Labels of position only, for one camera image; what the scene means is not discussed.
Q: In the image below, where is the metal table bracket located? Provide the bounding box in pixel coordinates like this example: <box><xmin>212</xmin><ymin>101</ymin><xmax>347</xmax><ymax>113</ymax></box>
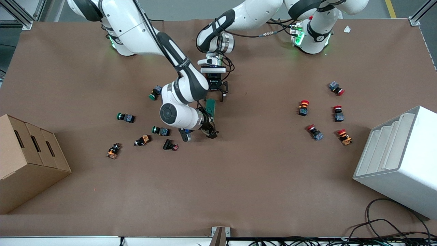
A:
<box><xmin>210</xmin><ymin>227</ymin><xmax>231</xmax><ymax>246</ymax></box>

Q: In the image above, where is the black cable bundle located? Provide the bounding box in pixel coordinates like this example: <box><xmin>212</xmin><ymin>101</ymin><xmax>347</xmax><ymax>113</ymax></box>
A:
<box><xmin>248</xmin><ymin>235</ymin><xmax>437</xmax><ymax>246</ymax></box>

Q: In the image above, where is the black selector switch orange base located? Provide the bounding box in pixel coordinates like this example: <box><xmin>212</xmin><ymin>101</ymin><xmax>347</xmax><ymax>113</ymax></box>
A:
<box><xmin>134</xmin><ymin>135</ymin><xmax>152</xmax><ymax>147</ymax></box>

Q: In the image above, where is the white slotted storage box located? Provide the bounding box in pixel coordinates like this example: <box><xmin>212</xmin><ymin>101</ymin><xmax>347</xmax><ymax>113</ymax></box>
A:
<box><xmin>353</xmin><ymin>106</ymin><xmax>437</xmax><ymax>220</ymax></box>

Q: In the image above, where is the green load switch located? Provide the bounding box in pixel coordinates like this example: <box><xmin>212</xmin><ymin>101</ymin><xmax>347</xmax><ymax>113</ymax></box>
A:
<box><xmin>206</xmin><ymin>99</ymin><xmax>217</xmax><ymax>124</ymax></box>

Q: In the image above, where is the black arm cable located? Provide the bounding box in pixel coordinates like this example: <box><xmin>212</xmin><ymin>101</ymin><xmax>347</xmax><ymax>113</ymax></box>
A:
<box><xmin>228</xmin><ymin>19</ymin><xmax>298</xmax><ymax>39</ymax></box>

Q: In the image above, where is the black switch with orange block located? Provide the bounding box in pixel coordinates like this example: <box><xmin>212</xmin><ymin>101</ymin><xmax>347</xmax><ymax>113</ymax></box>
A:
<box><xmin>107</xmin><ymin>143</ymin><xmax>122</xmax><ymax>160</ymax></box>

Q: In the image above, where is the white table edge rail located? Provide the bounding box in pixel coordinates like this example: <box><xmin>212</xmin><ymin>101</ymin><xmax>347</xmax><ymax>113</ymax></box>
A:
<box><xmin>0</xmin><ymin>236</ymin><xmax>213</xmax><ymax>246</ymax></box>

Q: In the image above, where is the black looped cable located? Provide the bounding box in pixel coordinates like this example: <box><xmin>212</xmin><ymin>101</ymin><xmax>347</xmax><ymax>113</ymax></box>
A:
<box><xmin>345</xmin><ymin>198</ymin><xmax>431</xmax><ymax>244</ymax></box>

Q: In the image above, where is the brown cardboard box with slots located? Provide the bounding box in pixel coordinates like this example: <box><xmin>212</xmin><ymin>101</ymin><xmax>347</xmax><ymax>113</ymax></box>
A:
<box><xmin>0</xmin><ymin>114</ymin><xmax>72</xmax><ymax>215</ymax></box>

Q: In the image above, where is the aluminium frame post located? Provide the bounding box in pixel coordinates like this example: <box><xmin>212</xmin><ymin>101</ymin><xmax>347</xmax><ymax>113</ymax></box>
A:
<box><xmin>409</xmin><ymin>0</ymin><xmax>437</xmax><ymax>27</ymax></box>
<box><xmin>0</xmin><ymin>0</ymin><xmax>46</xmax><ymax>30</ymax></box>

